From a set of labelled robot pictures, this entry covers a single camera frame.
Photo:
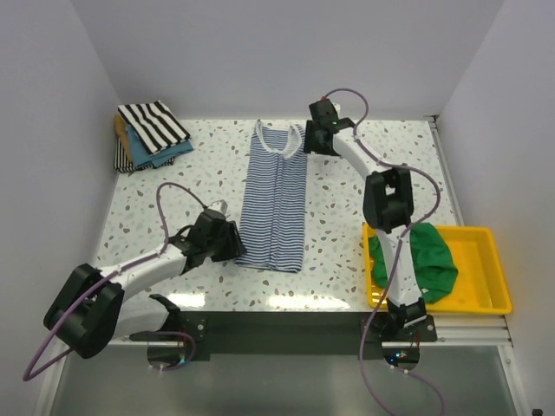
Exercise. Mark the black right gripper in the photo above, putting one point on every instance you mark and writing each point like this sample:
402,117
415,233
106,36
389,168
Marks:
310,144

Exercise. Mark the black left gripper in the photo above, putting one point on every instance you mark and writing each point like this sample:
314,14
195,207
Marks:
234,246

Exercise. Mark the blue white striped tank top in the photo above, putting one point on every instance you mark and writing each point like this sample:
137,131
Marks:
272,221

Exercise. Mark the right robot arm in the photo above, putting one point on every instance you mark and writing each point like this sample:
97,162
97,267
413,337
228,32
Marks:
387,207

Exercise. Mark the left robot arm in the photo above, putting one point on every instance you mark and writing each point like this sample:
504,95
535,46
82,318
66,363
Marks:
89,304

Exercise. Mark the mustard folded tank top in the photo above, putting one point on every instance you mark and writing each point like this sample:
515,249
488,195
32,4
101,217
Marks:
120,129

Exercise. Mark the green tank top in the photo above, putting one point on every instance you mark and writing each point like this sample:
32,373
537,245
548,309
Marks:
434,266

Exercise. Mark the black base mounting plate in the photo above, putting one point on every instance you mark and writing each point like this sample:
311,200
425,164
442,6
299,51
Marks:
201,335

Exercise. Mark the thin-striped black white folded top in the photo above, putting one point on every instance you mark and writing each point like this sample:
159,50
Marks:
123,165

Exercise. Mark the black white wide-striped folded top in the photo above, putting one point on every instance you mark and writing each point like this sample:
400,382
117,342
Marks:
157,128

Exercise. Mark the yellow plastic tray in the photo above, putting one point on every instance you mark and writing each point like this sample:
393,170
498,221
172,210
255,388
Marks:
480,287

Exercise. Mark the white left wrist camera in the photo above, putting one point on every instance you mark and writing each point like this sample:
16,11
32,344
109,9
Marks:
219,206

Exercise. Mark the aluminium frame rail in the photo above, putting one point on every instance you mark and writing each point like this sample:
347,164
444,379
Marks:
335,272

